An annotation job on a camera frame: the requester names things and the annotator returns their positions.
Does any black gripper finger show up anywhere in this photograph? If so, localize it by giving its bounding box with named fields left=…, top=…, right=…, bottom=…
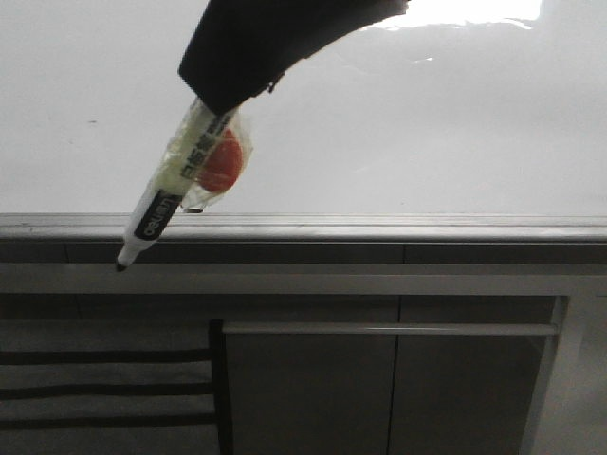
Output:
left=178, top=0, right=408, bottom=114

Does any white whiteboard marker with tape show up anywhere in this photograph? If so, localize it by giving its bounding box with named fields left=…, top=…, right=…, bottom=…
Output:
left=116, top=99, right=237, bottom=272

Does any orange round magnet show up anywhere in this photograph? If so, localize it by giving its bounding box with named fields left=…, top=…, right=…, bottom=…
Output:
left=196, top=129, right=245, bottom=193

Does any grey metal whiteboard stand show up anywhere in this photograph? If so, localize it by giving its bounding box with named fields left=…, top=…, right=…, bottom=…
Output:
left=1, top=241, right=606, bottom=454

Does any white whiteboard with aluminium frame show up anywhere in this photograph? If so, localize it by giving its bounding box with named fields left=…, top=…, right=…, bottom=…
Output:
left=1, top=1, right=606, bottom=243

